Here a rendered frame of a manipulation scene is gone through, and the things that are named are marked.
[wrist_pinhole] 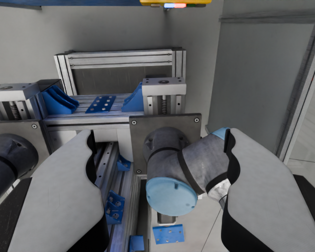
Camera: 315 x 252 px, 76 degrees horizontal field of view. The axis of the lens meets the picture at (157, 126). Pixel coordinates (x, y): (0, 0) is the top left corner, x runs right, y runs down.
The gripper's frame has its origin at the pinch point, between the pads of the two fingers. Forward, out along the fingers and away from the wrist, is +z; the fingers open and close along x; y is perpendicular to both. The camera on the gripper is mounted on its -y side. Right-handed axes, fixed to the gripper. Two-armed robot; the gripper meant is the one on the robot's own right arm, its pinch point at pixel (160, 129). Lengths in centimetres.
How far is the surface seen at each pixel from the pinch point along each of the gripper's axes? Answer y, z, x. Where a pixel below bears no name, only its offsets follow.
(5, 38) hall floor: 5, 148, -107
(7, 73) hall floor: 30, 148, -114
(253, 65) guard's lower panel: 12, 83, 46
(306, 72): 7, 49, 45
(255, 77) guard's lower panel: 17, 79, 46
